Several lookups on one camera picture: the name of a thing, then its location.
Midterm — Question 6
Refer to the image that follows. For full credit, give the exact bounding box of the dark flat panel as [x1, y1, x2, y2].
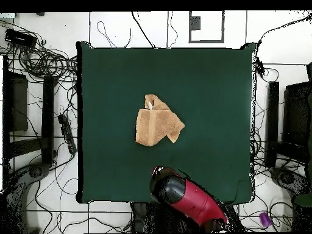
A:
[282, 81, 312, 147]
[2, 69, 29, 132]

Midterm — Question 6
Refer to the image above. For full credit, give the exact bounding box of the black rectangular device box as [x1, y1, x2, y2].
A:
[4, 28, 38, 49]

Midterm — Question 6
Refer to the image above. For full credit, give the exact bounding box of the thin black looped cable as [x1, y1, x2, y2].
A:
[96, 21, 132, 49]

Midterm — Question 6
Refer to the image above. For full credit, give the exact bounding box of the black cable tangle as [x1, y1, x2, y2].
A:
[0, 19, 79, 84]

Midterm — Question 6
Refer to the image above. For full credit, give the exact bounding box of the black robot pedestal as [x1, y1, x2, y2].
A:
[130, 202, 188, 233]

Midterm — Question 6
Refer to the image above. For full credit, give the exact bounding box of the dark grey stand foot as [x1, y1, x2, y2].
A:
[269, 166, 311, 196]
[27, 161, 51, 179]

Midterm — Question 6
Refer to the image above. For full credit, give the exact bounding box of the purple plastic object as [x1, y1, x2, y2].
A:
[259, 211, 272, 228]

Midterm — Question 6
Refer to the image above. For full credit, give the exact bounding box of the dark green table cloth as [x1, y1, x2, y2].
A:
[76, 40, 257, 205]

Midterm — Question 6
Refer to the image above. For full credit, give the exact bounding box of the black upright stand post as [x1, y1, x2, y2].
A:
[41, 76, 55, 165]
[264, 81, 280, 168]

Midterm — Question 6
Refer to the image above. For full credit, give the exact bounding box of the black power strip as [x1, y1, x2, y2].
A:
[57, 113, 77, 155]

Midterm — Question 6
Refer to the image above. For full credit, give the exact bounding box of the orange terry towel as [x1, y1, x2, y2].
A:
[134, 93, 185, 147]

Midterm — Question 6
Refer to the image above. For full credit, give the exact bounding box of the grey square floor frame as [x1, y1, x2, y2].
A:
[188, 10, 225, 44]

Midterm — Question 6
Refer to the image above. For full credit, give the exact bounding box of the long black cable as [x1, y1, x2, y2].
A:
[257, 13, 312, 48]

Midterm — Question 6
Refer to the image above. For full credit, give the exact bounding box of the small dark grey plate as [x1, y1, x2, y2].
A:
[190, 15, 201, 30]

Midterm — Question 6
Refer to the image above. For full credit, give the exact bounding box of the thick black cable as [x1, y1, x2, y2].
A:
[131, 10, 157, 49]

